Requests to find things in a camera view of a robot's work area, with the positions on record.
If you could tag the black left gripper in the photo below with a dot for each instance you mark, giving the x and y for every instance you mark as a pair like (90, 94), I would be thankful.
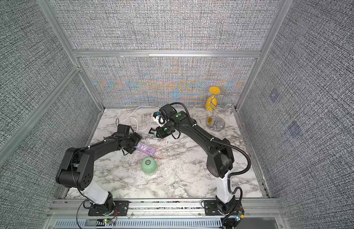
(136, 137)

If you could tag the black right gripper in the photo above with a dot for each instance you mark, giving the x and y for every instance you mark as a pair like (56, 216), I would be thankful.
(159, 130)

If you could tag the purple power strip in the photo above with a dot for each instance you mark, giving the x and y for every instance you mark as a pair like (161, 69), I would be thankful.
(147, 150)

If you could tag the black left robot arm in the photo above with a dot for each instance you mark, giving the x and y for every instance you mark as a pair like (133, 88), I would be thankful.
(77, 169)

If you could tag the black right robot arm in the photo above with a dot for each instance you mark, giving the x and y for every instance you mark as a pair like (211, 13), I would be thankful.
(175, 117)

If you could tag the chrome stand with yellow cups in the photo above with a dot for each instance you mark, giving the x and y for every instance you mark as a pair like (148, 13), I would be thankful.
(218, 102)

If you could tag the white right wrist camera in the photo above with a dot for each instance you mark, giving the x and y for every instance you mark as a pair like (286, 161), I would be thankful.
(158, 118)

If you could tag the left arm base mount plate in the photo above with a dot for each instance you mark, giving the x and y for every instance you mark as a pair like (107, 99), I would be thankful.
(119, 207)

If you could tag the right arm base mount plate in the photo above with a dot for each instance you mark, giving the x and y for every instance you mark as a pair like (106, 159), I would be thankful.
(211, 208)

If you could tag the aluminium front rail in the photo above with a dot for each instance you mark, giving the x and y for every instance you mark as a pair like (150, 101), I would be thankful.
(164, 213)

